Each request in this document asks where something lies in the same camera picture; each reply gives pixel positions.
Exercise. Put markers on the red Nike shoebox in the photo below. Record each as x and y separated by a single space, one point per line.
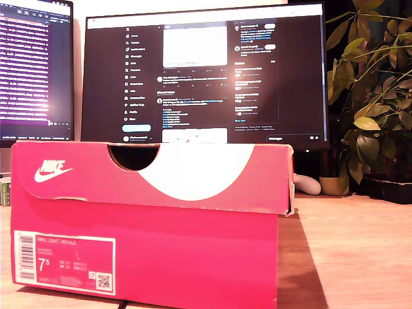
193 257

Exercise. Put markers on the red shoebox lid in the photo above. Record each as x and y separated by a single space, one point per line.
96 180

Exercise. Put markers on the small green box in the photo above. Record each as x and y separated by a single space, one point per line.
4 194

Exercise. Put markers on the white rounded object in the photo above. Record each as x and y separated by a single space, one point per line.
307 185

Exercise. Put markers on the large black computer monitor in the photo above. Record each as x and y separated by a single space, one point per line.
106 83

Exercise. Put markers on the pale plant pot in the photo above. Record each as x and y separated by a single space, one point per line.
331 187

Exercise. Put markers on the black monitor with purple text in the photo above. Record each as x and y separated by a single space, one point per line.
61 64

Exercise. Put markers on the green leafy houseplant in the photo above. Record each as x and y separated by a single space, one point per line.
376 109

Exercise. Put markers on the black plant tray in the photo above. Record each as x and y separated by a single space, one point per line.
389 190

